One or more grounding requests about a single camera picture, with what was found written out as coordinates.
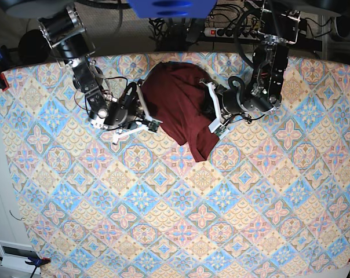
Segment orange black clamp bottom left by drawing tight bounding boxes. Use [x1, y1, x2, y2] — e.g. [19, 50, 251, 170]
[0, 256, 51, 268]

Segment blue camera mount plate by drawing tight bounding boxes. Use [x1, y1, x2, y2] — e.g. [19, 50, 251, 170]
[127, 0, 217, 19]

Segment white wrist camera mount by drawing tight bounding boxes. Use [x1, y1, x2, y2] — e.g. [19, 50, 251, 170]
[199, 79, 229, 140]
[112, 82, 163, 145]

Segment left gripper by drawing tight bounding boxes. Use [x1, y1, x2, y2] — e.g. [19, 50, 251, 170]
[200, 76, 247, 122]

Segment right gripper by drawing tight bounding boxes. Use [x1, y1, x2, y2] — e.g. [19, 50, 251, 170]
[117, 82, 148, 130]

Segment patterned colourful tablecloth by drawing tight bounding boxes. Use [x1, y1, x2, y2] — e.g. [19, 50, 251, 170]
[0, 58, 350, 277]

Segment white power strip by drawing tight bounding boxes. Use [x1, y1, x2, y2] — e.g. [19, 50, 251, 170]
[203, 27, 257, 39]

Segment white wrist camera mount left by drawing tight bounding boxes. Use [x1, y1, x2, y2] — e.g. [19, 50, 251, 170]
[199, 79, 229, 140]

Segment maroon long-sleeve t-shirt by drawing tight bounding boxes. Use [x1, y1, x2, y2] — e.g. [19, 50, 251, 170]
[141, 62, 218, 162]

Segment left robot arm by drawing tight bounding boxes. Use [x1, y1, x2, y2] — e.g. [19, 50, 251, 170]
[215, 1, 300, 120]

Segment white wall socket box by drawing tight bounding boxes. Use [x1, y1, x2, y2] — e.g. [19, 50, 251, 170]
[0, 240, 37, 273]

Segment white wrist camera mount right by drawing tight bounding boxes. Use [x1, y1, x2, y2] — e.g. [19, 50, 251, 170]
[112, 82, 163, 145]

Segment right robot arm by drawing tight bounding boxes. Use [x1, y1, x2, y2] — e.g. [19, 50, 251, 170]
[38, 3, 150, 131]

